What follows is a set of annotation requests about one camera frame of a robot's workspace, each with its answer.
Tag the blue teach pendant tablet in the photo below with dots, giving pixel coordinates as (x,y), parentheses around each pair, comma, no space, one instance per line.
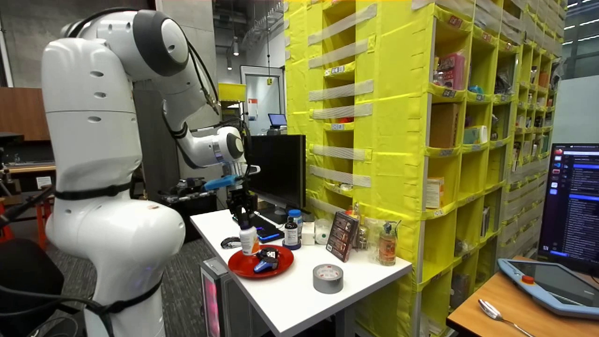
(553,284)

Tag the pink box in shelf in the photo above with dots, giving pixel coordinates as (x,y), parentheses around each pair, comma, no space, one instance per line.
(454,69)

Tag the black bag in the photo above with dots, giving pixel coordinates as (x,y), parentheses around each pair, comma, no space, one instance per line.
(198,198)

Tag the grey tape roll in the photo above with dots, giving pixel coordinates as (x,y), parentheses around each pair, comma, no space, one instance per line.
(329,277)

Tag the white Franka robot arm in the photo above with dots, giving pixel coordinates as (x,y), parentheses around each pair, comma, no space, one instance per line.
(119,187)

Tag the white container with dark cap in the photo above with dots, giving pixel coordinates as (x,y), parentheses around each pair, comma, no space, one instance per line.
(250,239)

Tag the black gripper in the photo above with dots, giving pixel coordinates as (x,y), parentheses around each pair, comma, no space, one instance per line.
(241,200)

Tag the red plate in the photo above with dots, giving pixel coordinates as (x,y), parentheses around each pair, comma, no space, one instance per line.
(245,265)

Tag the clear jar with blue lid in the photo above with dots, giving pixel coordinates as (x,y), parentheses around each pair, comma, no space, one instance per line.
(297,213)

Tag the monitor showing dark screen text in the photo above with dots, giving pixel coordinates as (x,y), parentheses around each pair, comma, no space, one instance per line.
(574,206)

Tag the dark bottle with white label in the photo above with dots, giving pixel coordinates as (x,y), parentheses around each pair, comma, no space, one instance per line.
(291,232)

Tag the glass jar with orange contents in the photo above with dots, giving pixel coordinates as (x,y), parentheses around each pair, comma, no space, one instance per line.
(389,243)

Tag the white table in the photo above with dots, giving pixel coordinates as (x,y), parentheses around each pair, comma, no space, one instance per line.
(293,299)

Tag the wooden desk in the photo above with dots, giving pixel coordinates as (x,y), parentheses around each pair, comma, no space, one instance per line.
(499,310)

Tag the dark picture frame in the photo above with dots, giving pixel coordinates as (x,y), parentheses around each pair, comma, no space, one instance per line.
(342,235)

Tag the backlit black keyboard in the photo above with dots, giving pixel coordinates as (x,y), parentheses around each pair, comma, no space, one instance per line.
(267,228)

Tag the black computer monitor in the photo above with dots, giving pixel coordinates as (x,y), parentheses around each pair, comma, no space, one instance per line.
(282,174)

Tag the clear plastic cup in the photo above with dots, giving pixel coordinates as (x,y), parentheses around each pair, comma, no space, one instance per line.
(323,230)

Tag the yellow fabric shelf unit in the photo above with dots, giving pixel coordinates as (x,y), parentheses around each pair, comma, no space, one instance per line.
(400,142)

